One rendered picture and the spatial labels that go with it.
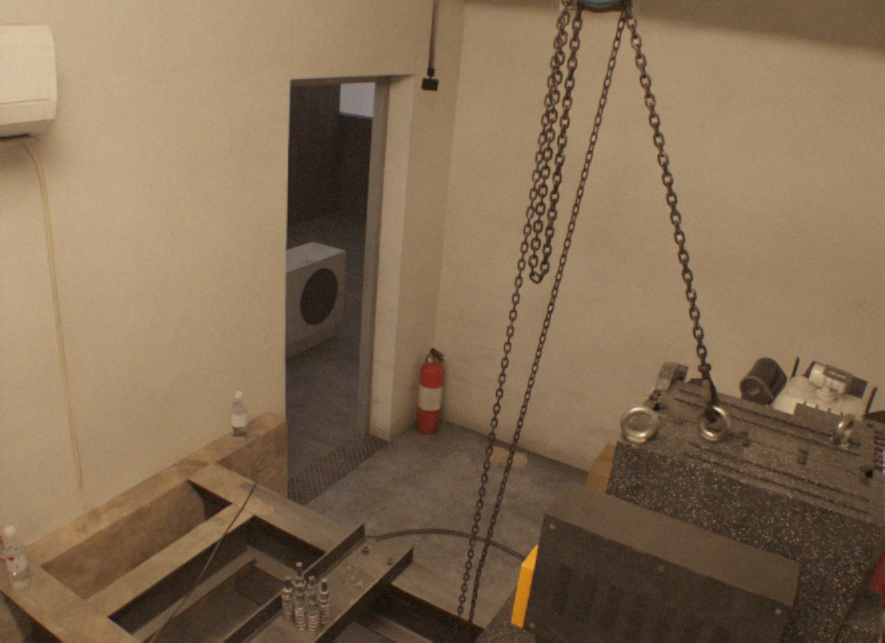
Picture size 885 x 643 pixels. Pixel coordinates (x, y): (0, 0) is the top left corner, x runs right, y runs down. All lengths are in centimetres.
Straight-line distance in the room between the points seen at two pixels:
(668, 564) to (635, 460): 20
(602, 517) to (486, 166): 285
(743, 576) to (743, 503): 13
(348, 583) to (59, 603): 87
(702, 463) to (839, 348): 241
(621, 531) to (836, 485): 40
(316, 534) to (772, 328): 232
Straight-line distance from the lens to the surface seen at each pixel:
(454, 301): 428
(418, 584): 243
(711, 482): 140
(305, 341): 541
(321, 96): 866
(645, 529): 141
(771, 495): 140
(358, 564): 248
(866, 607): 160
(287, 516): 268
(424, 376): 426
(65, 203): 237
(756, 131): 359
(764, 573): 140
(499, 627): 199
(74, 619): 241
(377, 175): 380
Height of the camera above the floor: 230
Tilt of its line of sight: 22 degrees down
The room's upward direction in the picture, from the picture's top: 5 degrees clockwise
